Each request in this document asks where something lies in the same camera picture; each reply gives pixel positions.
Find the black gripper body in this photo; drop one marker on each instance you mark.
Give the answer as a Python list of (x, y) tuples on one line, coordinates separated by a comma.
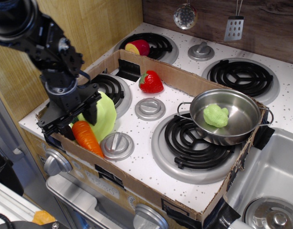
[(64, 106)]

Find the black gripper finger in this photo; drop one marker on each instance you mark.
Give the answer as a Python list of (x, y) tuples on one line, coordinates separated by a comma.
[(90, 113), (66, 131)]

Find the orange toy carrot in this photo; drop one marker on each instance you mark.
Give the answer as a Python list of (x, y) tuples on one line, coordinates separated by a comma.
[(86, 138)]

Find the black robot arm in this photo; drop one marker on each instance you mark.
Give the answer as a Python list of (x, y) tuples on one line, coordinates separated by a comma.
[(25, 28)]

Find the light green plate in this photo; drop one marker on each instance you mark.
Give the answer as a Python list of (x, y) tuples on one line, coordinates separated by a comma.
[(106, 117)]

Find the left oven dial knob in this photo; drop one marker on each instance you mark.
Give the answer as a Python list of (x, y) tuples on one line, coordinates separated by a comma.
[(56, 163)]

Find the oven dial knob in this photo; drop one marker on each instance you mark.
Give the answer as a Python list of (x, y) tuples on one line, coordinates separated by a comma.
[(56, 163), (147, 218)]

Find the front left black burner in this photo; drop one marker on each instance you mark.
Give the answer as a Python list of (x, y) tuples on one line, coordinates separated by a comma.
[(116, 89)]

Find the black burner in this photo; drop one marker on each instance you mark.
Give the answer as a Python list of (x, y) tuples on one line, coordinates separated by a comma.
[(116, 89), (249, 77), (162, 48), (181, 153)]

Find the front grey stove knob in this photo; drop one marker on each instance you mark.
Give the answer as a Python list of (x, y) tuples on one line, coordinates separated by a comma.
[(117, 146)]

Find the grey stove knob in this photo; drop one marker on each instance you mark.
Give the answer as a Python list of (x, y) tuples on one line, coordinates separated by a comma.
[(150, 109), (117, 146), (201, 52)]

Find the centre grey stove knob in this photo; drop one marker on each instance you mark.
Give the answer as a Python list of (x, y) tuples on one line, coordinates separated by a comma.
[(150, 109)]

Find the red toy strawberry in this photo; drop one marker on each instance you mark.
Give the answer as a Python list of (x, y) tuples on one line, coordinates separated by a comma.
[(150, 82)]

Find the oven clock display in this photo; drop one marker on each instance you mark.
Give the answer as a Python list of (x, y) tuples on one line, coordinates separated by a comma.
[(102, 184)]

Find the black equipment at left edge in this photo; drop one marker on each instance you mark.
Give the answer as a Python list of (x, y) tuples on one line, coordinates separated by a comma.
[(8, 177)]

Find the red yellow toy fruit half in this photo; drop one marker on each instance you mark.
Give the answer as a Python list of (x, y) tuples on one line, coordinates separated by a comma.
[(139, 47)]

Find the orange cloth scrap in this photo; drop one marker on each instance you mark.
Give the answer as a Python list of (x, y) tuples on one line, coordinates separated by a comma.
[(42, 217)]

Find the back left black burner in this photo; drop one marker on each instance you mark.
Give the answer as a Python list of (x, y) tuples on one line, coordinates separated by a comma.
[(162, 48)]

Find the front right black burner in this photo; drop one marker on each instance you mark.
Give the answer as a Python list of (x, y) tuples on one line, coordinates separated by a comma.
[(181, 153)]

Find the right oven dial knob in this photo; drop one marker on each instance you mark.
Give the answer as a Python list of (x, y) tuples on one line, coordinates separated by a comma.
[(147, 218)]

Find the green toy vegetable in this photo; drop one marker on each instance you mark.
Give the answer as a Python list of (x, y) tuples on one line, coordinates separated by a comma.
[(216, 116)]

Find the back grey stove knob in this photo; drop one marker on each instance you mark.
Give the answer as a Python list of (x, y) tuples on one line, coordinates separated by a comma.
[(201, 52)]

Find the hanging steel strainer ladle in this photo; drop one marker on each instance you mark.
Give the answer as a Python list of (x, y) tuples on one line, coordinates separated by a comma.
[(185, 16)]

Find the hanging steel spatula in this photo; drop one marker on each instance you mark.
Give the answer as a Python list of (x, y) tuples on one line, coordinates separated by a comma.
[(234, 26)]

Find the back right black burner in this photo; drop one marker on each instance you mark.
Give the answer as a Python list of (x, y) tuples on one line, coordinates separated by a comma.
[(249, 77)]

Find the steel sink basin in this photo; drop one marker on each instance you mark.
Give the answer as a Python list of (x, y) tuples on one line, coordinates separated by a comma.
[(267, 173)]

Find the sink drain strainer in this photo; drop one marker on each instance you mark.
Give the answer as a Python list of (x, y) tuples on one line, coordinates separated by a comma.
[(269, 213)]

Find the oven door handle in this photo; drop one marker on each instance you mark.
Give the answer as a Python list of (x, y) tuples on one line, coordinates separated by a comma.
[(89, 205)]

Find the steel pot with handles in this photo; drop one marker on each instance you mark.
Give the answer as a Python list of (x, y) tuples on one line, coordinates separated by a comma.
[(245, 115)]

